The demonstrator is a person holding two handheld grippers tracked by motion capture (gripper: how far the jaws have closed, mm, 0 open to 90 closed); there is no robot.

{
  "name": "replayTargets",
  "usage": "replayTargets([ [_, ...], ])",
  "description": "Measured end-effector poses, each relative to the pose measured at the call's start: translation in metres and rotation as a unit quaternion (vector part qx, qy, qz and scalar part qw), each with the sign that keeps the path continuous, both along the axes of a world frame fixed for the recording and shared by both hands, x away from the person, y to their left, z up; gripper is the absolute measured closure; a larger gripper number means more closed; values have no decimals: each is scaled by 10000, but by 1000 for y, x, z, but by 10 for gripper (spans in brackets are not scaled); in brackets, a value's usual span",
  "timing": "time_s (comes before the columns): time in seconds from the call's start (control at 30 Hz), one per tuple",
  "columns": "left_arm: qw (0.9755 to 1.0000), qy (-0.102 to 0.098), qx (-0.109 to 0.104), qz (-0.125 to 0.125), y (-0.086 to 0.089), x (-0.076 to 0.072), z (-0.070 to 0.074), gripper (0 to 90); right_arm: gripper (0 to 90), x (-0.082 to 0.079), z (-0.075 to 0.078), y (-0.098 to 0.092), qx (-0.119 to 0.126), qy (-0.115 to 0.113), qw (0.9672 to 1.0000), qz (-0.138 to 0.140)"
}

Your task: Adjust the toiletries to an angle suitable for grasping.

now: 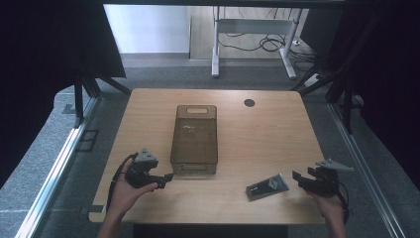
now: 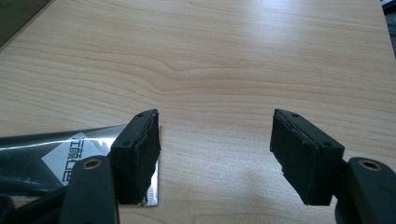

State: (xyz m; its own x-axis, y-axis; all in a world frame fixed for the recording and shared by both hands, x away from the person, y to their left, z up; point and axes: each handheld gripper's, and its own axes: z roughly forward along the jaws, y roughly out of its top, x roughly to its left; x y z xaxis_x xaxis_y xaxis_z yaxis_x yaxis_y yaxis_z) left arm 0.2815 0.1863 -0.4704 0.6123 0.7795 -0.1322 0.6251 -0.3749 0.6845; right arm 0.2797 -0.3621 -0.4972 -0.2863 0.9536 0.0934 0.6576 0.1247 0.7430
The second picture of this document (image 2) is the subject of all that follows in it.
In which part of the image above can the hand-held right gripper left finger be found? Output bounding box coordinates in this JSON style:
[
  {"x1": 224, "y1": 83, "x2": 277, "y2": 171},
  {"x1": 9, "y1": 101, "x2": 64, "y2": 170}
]
[{"x1": 109, "y1": 108, "x2": 162, "y2": 206}]

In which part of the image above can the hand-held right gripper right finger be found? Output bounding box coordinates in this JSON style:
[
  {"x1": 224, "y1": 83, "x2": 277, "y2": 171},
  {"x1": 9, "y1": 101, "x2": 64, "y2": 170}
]
[{"x1": 269, "y1": 108, "x2": 346, "y2": 207}]

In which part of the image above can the black and silver foil packet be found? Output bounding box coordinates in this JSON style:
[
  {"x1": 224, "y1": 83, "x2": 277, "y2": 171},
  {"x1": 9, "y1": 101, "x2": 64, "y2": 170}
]
[{"x1": 0, "y1": 123, "x2": 161, "y2": 207}]

